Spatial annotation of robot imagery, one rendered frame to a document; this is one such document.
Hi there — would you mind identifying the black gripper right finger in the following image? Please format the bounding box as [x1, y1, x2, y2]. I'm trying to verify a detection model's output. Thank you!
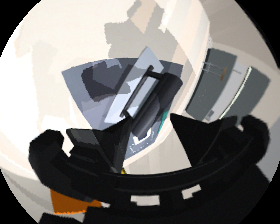
[169, 113, 237, 167]

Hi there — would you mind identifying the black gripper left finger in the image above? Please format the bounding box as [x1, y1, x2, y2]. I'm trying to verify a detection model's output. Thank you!
[65, 116, 132, 173]

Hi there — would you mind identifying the white square tile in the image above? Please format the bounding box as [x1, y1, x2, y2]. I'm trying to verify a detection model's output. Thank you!
[133, 129, 151, 144]

